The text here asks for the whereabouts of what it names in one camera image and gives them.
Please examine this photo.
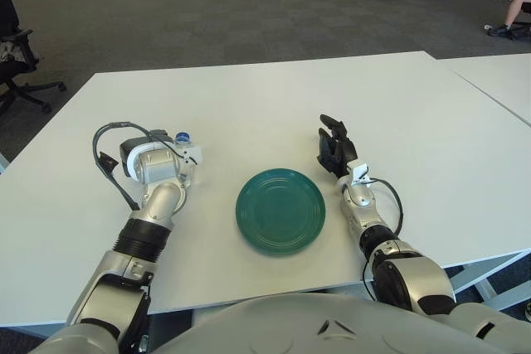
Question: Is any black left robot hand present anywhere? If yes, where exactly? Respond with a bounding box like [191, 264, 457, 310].
[119, 129, 171, 171]

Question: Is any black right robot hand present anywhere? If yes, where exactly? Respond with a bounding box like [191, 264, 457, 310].
[316, 113, 358, 177]

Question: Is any clear plastic water bottle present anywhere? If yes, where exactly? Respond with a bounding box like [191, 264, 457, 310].
[173, 131, 208, 187]

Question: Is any green ribbed plate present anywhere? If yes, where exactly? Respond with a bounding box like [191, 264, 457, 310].
[235, 167, 327, 256]

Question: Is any black office chair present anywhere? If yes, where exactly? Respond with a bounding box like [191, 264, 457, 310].
[0, 0, 67, 114]

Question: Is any grey robot torso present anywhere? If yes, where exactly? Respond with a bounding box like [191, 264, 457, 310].
[28, 292, 490, 354]

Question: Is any seated person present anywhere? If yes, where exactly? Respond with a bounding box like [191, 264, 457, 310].
[487, 0, 531, 38]

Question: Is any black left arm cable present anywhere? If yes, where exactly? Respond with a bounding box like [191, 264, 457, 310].
[91, 121, 183, 211]

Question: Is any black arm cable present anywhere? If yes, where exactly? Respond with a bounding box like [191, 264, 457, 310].
[91, 121, 183, 211]
[363, 178, 404, 284]

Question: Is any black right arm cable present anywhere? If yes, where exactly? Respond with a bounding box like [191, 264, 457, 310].
[363, 178, 404, 284]

